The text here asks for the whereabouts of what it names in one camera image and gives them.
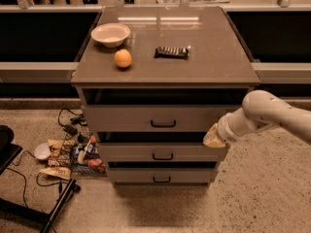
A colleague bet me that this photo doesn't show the small white bowl on floor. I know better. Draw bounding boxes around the small white bowl on floor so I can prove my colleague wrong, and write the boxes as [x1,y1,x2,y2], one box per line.
[34,143,51,160]

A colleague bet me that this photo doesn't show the grey top drawer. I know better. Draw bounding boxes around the grey top drawer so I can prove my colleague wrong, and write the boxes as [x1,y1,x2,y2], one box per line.
[81,88,250,134]

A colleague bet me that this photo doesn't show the grey drawer cabinet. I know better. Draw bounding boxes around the grey drawer cabinet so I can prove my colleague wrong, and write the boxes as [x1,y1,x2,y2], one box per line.
[71,7,259,185]

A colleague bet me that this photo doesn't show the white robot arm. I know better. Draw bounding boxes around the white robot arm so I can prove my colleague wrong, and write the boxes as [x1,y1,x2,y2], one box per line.
[203,90,311,149]

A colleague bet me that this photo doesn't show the grey middle drawer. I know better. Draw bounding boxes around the grey middle drawer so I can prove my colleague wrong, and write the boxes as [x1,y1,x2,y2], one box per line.
[98,132,228,162]

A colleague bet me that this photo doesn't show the chip snack bag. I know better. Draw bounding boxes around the chip snack bag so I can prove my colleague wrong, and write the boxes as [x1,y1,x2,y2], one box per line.
[41,140,75,181]

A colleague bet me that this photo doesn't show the grey bottom drawer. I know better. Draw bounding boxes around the grey bottom drawer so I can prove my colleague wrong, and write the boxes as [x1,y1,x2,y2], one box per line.
[107,161,217,185]

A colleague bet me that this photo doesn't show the dark chocolate bar wrapper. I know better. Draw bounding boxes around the dark chocolate bar wrapper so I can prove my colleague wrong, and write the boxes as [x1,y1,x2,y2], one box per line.
[155,47,189,59]

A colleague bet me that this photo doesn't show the black stand base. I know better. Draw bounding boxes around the black stand base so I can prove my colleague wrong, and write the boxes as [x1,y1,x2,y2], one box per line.
[0,125,82,233]

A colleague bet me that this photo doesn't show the black power adapter cables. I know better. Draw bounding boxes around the black power adapter cables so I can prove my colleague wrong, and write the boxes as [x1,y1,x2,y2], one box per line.
[57,108,89,144]

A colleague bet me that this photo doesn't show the black top drawer handle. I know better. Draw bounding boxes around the black top drawer handle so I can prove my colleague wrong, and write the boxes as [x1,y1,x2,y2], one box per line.
[150,119,177,128]

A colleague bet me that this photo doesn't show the orange fruit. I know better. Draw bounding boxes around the orange fruit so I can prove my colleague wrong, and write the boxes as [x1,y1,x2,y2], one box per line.
[115,49,132,68]

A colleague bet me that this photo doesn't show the grey drawer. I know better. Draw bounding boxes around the grey drawer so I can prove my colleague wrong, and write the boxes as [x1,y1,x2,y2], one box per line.
[107,161,217,185]
[81,88,250,134]
[98,132,228,162]

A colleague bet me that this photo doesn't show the colourful snack packets pile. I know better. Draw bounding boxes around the colourful snack packets pile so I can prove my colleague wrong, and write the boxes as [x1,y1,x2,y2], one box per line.
[73,134,106,174]

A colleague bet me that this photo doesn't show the white bowl on cabinet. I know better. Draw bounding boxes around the white bowl on cabinet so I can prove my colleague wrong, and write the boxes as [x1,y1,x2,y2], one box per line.
[91,23,130,48]

